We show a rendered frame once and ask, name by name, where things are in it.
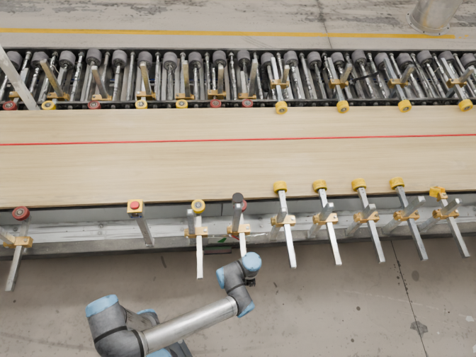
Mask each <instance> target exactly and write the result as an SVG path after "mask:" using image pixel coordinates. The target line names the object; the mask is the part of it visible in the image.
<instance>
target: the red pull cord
mask: <svg viewBox="0 0 476 357"><path fill-rule="evenodd" d="M475 135H476V134H454V135H386V136H352V137H283V138H249V139H213V140H145V141H111V142H43V143H8V144H0V146H6V145H73V144H107V143H141V142H207V141H241V140H308V139H341V138H375V137H442V136H475Z"/></svg>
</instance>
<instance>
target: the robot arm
mask: <svg viewBox="0 0 476 357"><path fill-rule="evenodd" d="M260 268H261V258H260V256H259V255H258V254H256V253H254V252H248V253H246V254H245V255H244V256H242V257H241V258H240V259H238V260H236V261H234V262H232V263H229V264H227V265H226V266H222V268H219V269H217V270H216V276H217V280H218V283H219V285H220V287H221V288H222V289H225V291H226V293H227V295H228V296H227V297H226V298H223V299H221V300H218V301H216V302H213V303H211V304H209V305H206V306H204V307H201V308H198V309H196V310H193V311H191V312H188V313H185V314H183V315H181V316H178V317H175V318H173V319H170V320H168V321H166V322H163V323H161V324H160V323H159V319H158V317H157V314H156V312H155V311H154V310H153V309H146V310H144V311H143V310H142V311H140V312H137V313H134V312H132V311H130V310H128V309H126V308H124V307H123V306H122V305H120V304H119V302H118V298H117V296H116V295H107V296H105V297H102V298H100V299H97V300H95V301H93V302H92V303H90V304H89V305H87V306H86V309H85V311H86V317H87V319H88V323H89V327H90V330H91V335H92V338H93V342H94V346H95V349H96V351H97V352H98V354H99V355H100V356H101V357H178V355H177V354H176V353H175V352H174V351H173V350H171V349H170V348H169V345H171V344H174V343H176V342H177V341H180V340H182V339H185V338H186V337H189V336H191V335H193V334H196V333H198V332H201V331H202V330H204V329H207V328H209V327H211V326H213V325H216V324H218V323H220V322H223V321H225V320H226V319H229V318H231V317H235V316H237V317H238V318H241V317H243V316H244V315H246V314H248V313H249V312H251V311H252V310H253V309H254V308H255V305H254V303H253V300H252V299H251V297H250V295H249V293H248V291H247V289H246V287H245V286H246V285H247V286H249V287H252V286H253V285H254V287H255V285H256V281H255V277H256V276H257V274H258V272H259V270H260Z"/></svg>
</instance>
